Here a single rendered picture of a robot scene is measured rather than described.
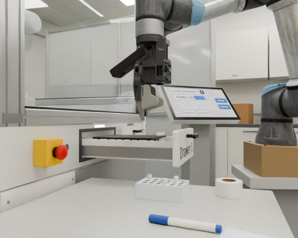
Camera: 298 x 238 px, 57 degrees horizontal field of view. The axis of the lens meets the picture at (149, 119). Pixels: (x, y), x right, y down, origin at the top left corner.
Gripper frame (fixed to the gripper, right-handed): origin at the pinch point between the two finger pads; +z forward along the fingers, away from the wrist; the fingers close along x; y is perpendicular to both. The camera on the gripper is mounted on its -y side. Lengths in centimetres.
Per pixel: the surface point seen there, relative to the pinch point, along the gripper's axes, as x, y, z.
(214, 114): 118, 5, -3
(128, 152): 12.7, -9.4, 11.8
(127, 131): 48, -26, 7
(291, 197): 42, 41, 29
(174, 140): 11.6, 6.1, 7.3
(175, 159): 11.6, 6.2, 12.9
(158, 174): 194, -59, 56
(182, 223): -18.4, 15.5, 20.2
